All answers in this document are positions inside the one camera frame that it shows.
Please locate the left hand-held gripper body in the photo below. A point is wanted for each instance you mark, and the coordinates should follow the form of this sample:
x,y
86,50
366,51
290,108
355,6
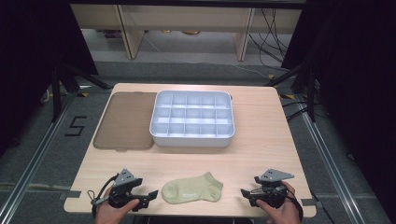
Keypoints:
x,y
124,183

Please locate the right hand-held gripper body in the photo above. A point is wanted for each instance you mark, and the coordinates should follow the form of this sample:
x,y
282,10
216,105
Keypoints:
x,y
272,193

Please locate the pale green sock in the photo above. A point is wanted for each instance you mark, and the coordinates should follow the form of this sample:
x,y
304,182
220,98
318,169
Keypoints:
x,y
193,189

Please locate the person's right hand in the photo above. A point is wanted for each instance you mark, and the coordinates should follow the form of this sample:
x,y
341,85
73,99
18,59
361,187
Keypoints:
x,y
285,214

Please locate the person's left hand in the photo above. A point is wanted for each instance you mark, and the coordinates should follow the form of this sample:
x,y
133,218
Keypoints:
x,y
112,215

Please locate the grey tape strip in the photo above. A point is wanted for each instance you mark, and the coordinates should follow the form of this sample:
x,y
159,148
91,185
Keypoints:
x,y
311,202
70,194

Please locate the brown translucent lid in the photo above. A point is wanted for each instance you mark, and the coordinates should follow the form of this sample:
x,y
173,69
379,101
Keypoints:
x,y
126,121

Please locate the white divided storage box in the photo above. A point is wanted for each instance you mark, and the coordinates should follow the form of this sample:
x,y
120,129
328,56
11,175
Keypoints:
x,y
192,119

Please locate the yellow floor tape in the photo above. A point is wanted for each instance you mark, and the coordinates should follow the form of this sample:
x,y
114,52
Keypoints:
x,y
83,94
288,96

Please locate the black metal stand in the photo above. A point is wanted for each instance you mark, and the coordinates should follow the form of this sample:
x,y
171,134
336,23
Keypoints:
x,y
56,93
311,93

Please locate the black curtain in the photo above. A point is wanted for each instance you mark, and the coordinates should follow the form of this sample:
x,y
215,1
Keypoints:
x,y
28,46
358,77

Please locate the aluminium floor rail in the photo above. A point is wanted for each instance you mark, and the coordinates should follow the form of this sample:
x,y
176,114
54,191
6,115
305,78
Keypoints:
x,y
330,161
34,161

